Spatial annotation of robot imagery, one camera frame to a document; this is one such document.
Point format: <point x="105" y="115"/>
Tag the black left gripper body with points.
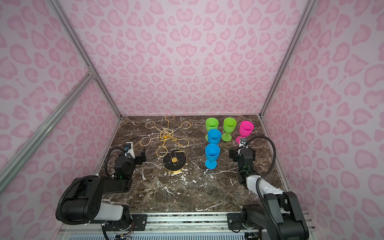
<point x="137" y="160"/>

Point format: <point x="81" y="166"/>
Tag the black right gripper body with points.
<point x="236" y="157"/>

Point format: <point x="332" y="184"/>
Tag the pink wine glass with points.
<point x="245" y="130"/>

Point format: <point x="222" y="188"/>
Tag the blue wine glass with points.
<point x="212" y="152"/>
<point x="214" y="136"/>

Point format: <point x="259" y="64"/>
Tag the green wine glass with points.
<point x="212" y="123"/>
<point x="229" y="126"/>

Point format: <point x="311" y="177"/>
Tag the blue wine glass front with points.
<point x="214" y="136"/>

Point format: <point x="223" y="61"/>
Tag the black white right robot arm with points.
<point x="281" y="214"/>

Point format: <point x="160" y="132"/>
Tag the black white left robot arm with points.
<point x="81" y="202"/>

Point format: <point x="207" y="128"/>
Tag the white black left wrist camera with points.
<point x="129" y="151"/>

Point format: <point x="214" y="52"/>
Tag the gold wire wine glass rack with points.
<point x="170" y="149"/>

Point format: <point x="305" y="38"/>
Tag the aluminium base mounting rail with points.
<point x="169" y="226"/>

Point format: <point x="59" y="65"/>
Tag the aluminium frame rail left wall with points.
<point x="19" y="160"/>

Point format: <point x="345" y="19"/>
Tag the aluminium frame corner post right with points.
<point x="310" y="7"/>

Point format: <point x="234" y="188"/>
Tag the aluminium frame corner post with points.
<point x="310" y="7"/>
<point x="78" y="45"/>

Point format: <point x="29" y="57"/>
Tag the aluminium frame corner post left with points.
<point x="78" y="45"/>

